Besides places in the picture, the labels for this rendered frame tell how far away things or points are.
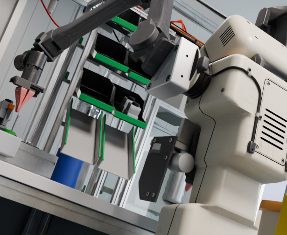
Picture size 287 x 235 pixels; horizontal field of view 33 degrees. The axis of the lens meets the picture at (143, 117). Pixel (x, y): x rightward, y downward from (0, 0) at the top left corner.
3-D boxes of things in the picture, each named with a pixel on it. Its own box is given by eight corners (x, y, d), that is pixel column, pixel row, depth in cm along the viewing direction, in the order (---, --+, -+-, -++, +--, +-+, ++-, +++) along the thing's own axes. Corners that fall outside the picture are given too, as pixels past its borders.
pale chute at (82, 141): (94, 166, 168) (100, 157, 166) (59, 152, 164) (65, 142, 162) (97, 120, 191) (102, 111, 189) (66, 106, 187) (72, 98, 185)
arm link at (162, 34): (168, 38, 112) (179, 55, 115) (157, 23, 120) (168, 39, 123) (135, 61, 113) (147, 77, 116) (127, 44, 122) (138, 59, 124)
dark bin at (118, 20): (140, 35, 182) (149, 17, 181) (108, 19, 178) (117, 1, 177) (127, 27, 208) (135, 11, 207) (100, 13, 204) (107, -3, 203)
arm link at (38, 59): (38, 46, 155) (52, 55, 159) (26, 48, 160) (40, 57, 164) (30, 66, 153) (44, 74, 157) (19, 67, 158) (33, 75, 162)
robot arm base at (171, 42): (163, 38, 104) (205, 63, 110) (155, 25, 111) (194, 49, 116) (141, 70, 107) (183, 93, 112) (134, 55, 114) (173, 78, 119)
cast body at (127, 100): (130, 117, 188) (138, 101, 187) (121, 113, 187) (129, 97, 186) (126, 111, 196) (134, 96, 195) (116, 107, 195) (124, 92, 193)
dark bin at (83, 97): (111, 113, 174) (120, 95, 173) (78, 99, 170) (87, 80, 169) (101, 94, 201) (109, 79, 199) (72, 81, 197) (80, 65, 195)
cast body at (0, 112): (10, 121, 161) (18, 102, 163) (-3, 116, 159) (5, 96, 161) (3, 122, 168) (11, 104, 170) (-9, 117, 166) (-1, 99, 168)
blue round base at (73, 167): (73, 206, 252) (91, 157, 258) (46, 196, 245) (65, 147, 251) (61, 203, 265) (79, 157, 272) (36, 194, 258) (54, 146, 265)
